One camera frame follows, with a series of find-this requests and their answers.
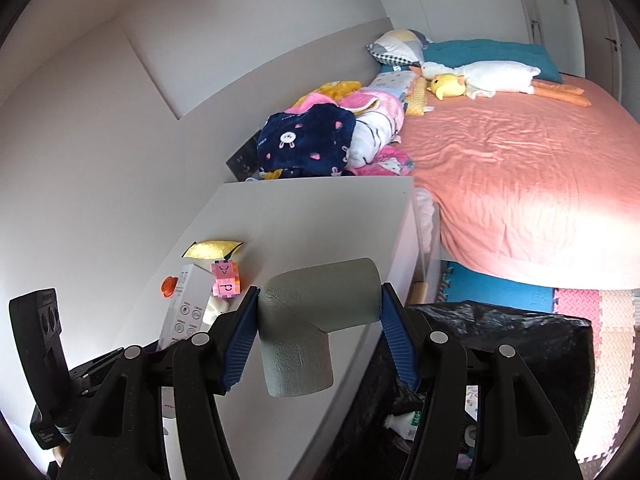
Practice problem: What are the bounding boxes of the patchwork pillow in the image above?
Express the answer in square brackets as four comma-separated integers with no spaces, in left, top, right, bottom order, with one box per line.
[366,29,433,66]

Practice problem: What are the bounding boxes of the white plastic drink bottle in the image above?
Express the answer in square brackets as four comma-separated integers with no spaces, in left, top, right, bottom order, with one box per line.
[384,409,426,441]

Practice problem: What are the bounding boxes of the white crumpled tissue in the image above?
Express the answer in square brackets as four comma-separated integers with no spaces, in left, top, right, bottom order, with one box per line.
[201,296,227,325]

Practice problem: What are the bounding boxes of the yellow plush blanket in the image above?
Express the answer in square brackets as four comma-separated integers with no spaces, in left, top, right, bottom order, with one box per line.
[315,80,362,100]

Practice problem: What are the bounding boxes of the yellow packet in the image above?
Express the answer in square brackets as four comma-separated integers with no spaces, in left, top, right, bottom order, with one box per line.
[181,240,244,261]

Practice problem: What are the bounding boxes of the bed with pink sheet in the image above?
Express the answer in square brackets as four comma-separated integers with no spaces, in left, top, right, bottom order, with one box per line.
[397,74,640,292]

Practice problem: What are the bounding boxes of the beige foam floor mat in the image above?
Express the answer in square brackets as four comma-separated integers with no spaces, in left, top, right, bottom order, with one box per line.
[575,291,637,463]

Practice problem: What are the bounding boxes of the blue foam floor mat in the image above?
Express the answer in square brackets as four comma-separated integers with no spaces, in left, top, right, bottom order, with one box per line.
[439,259,557,307]

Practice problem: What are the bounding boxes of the pink foam floor mat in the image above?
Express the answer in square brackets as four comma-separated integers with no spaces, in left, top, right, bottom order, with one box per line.
[552,287,602,322]

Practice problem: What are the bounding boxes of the teal pillow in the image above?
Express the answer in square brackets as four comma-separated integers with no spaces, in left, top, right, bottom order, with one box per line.
[422,39,563,83]

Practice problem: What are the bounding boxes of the white printed blanket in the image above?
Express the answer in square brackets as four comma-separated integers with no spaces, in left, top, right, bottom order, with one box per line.
[347,107,407,173]

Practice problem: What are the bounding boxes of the white goose plush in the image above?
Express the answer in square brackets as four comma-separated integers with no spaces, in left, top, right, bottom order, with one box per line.
[410,60,593,108]

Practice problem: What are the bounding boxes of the pink plush blanket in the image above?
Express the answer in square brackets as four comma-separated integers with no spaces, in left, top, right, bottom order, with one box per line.
[285,87,406,128]

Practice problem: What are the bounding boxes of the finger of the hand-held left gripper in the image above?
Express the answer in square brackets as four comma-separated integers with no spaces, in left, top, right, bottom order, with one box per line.
[69,347,126,396]

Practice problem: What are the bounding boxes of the yellow duck plush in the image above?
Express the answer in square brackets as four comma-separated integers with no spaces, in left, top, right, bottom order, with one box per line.
[431,73,468,101]

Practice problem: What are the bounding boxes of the white thermometer box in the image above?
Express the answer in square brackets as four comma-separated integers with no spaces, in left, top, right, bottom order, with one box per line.
[159,262,215,352]

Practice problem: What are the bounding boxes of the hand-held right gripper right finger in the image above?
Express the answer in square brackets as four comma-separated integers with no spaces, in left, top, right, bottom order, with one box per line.
[380,282,586,480]

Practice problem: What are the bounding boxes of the navy rabbit print blanket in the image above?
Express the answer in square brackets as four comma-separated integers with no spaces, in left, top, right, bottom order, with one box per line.
[256,102,357,181]

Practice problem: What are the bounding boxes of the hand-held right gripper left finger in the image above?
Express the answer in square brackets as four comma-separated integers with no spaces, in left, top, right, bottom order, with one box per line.
[60,287,261,480]

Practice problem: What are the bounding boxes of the grey foam corner guard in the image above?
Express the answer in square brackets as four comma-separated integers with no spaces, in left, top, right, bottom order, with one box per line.
[257,257,383,398]

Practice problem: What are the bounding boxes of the black wall socket panel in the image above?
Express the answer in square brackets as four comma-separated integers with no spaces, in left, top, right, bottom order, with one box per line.
[226,129,263,182]

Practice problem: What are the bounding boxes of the pink puzzle cube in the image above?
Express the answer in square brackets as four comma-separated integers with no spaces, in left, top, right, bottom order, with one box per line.
[210,259,242,299]

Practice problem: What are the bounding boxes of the yellow dotted bolster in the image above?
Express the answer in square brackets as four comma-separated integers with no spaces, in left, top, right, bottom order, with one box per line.
[404,77,432,117]

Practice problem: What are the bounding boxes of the black trash bag bin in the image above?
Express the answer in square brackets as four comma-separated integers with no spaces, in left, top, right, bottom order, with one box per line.
[330,300,596,480]

